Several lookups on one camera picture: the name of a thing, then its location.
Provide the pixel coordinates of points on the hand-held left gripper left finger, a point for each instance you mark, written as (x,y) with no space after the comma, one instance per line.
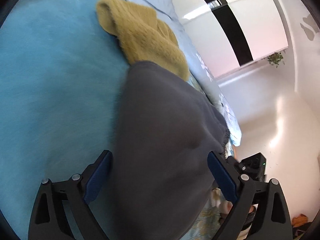
(97,177)

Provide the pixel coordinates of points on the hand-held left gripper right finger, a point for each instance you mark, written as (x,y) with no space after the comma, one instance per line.
(222,177)

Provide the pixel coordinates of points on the grey wall sticker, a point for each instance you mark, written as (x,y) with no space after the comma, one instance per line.
(310,27)

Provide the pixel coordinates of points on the dark grey hoodie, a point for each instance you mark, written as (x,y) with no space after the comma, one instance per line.
(162,130)

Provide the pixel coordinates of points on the white and black wardrobe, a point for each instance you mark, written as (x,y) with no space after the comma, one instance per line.
(262,30)

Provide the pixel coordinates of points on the orange cloth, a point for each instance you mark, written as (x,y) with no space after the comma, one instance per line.
(300,220)

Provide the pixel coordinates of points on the teal floral bed blanket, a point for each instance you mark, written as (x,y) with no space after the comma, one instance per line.
(50,80)

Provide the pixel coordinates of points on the green potted plant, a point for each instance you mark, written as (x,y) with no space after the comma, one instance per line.
(275,58)

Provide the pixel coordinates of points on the mustard yellow knit sweater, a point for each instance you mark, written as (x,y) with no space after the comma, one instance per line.
(145,40)

